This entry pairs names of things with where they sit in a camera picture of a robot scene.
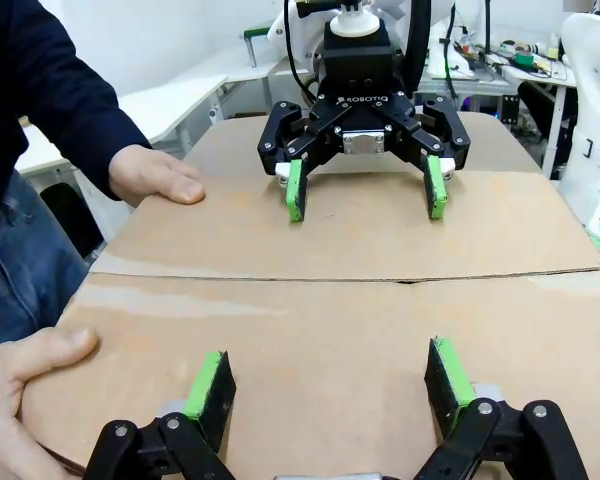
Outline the person in dark sweater jeans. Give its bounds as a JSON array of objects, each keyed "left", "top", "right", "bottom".
[{"left": 0, "top": 0, "right": 154, "bottom": 349}]

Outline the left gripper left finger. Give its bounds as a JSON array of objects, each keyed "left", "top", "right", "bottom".
[{"left": 84, "top": 349, "right": 239, "bottom": 480}]

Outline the brown cardboard box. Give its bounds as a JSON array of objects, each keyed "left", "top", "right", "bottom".
[{"left": 17, "top": 169, "right": 600, "bottom": 480}]

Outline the empty white table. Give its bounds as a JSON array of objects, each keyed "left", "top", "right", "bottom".
[{"left": 117, "top": 73, "right": 230, "bottom": 154}]

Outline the person's left hand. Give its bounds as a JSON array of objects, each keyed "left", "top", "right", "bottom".
[{"left": 108, "top": 144, "right": 207, "bottom": 206}]

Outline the person's right hand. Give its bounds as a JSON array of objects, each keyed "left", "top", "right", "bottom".
[{"left": 0, "top": 327, "right": 101, "bottom": 480}]

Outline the person's left forearm dark sleeve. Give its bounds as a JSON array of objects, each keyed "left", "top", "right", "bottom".
[{"left": 24, "top": 0, "right": 154, "bottom": 174}]

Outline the black right arm cable sleeve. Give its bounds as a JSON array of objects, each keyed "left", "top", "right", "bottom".
[{"left": 403, "top": 0, "right": 432, "bottom": 97}]

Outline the thin black cable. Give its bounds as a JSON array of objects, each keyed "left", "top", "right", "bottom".
[{"left": 283, "top": 0, "right": 322, "bottom": 104}]

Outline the cluttered white workbench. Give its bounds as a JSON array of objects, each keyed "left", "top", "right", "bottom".
[{"left": 427, "top": 42, "right": 579, "bottom": 179}]

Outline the small black box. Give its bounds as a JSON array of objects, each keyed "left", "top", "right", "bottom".
[{"left": 499, "top": 94, "right": 520, "bottom": 126}]

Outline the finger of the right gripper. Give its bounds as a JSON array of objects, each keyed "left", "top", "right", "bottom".
[
  {"left": 387, "top": 97, "right": 472, "bottom": 221},
  {"left": 257, "top": 99, "right": 339, "bottom": 224}
]

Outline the black chair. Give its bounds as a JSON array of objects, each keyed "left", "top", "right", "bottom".
[{"left": 38, "top": 182, "right": 105, "bottom": 261}]

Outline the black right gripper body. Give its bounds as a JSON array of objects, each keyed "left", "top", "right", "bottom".
[{"left": 312, "top": 27, "right": 415, "bottom": 156}]

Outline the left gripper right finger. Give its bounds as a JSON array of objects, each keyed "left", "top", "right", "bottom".
[{"left": 414, "top": 337, "right": 591, "bottom": 480}]

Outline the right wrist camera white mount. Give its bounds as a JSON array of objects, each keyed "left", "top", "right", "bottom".
[{"left": 292, "top": 0, "right": 381, "bottom": 37}]

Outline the black stand pole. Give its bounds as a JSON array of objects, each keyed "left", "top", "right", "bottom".
[{"left": 483, "top": 0, "right": 495, "bottom": 56}]

